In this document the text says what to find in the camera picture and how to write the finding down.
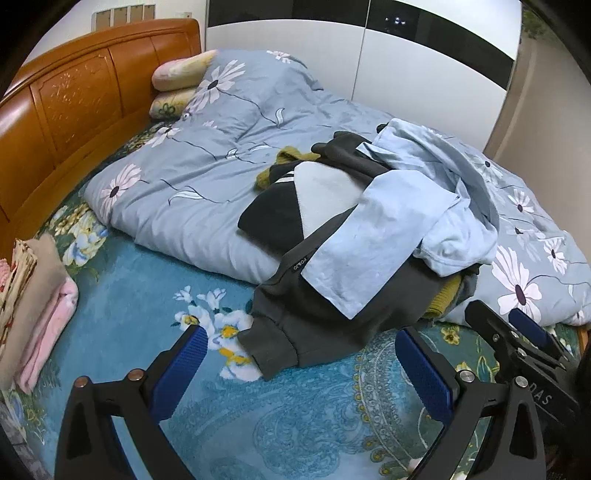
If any black and white garment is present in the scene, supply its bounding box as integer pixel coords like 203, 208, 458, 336
238, 159, 365, 257

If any wooden bed headboard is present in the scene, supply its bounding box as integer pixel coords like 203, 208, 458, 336
0, 17, 204, 259

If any light blue shirt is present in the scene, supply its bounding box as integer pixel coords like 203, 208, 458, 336
300, 117, 502, 320

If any cream floral cloth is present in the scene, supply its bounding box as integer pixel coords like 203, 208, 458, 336
0, 237, 38, 333

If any folded beige cloth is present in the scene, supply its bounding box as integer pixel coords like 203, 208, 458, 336
0, 233, 70, 391

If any pink yellow floral pillow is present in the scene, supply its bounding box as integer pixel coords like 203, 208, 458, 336
151, 48, 220, 93

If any white wardrobe with black band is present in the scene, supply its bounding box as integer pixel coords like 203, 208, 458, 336
205, 0, 525, 153

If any yellow green floral pillow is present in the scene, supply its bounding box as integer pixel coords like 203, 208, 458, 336
148, 88, 199, 121

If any dark grey sweatshirt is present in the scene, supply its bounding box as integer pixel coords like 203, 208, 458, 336
238, 131, 462, 381

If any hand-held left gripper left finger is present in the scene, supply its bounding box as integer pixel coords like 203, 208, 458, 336
54, 325, 209, 480

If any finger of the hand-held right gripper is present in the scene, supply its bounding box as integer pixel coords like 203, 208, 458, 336
508, 307, 579, 367
464, 300, 526, 371

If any beige wall switch panel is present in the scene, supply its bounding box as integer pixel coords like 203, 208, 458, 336
91, 4, 158, 29

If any grey-blue floral duvet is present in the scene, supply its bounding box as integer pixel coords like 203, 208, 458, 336
83, 48, 591, 326

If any folded pink cloth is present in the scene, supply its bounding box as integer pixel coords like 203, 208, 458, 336
16, 277, 80, 395

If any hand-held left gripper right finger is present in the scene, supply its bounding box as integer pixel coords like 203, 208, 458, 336
394, 327, 550, 480

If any teal floral blanket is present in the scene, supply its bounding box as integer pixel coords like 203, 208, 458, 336
0, 120, 587, 480

